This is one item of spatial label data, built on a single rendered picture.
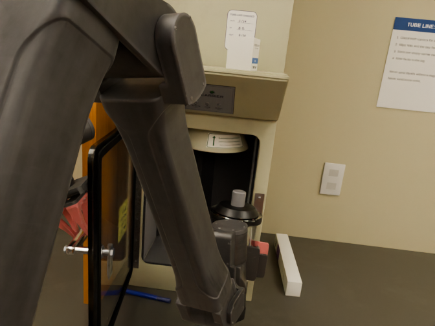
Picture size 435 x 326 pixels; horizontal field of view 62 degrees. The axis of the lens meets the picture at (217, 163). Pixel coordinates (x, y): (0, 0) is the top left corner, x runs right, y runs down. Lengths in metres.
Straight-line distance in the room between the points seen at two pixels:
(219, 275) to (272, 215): 0.88
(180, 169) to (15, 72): 0.18
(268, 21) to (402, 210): 0.89
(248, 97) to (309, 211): 0.71
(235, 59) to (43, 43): 0.53
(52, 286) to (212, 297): 0.62
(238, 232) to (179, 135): 0.25
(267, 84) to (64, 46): 0.51
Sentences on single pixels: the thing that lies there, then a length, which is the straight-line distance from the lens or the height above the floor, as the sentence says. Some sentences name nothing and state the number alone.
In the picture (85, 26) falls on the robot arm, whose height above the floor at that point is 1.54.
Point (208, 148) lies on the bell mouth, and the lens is 0.84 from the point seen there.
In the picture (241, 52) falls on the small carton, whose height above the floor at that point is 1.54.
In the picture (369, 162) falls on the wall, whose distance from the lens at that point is 1.35.
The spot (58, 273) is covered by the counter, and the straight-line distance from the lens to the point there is 1.09.
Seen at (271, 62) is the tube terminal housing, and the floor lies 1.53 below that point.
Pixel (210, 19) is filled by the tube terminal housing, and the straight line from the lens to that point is 0.81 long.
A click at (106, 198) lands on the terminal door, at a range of 0.64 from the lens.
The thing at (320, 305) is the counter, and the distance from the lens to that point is 1.04.
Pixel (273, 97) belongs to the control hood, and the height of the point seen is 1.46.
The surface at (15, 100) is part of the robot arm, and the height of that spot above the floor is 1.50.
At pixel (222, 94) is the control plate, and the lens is 0.73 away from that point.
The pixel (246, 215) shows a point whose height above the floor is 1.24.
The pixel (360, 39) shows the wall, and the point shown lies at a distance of 1.28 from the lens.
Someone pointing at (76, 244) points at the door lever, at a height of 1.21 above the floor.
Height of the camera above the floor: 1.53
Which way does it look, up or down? 16 degrees down
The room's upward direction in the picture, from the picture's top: 6 degrees clockwise
